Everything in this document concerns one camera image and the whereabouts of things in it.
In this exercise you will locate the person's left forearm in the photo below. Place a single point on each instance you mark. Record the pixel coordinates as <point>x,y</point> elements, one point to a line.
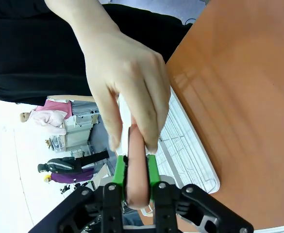
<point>83,17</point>

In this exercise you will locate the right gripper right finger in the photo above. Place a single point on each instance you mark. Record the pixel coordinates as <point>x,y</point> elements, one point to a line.
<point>163,206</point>

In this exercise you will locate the bystander in purple top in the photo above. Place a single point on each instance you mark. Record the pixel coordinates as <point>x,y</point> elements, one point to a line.
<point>69,177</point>

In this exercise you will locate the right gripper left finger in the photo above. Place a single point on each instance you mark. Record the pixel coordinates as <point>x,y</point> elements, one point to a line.
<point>110,206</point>

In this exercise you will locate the bystander in black striped jacket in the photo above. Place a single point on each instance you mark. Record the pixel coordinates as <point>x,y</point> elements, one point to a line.
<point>61,165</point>

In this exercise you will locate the white drip tray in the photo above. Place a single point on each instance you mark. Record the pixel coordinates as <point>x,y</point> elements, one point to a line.
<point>195,155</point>

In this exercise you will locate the toy hot dog with bun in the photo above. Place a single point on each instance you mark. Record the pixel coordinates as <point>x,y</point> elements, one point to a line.
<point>137,170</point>

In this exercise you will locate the person's black t-shirt torso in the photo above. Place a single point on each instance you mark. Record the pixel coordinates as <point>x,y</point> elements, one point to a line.
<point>30,53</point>

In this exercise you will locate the bystander in pink top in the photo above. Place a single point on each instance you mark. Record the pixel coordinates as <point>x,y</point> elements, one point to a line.
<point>52,116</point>

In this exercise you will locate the person's left hand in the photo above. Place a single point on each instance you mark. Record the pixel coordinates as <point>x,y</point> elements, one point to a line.
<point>127,72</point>

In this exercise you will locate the white cabinet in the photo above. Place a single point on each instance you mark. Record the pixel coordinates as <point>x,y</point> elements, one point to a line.
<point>79,131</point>

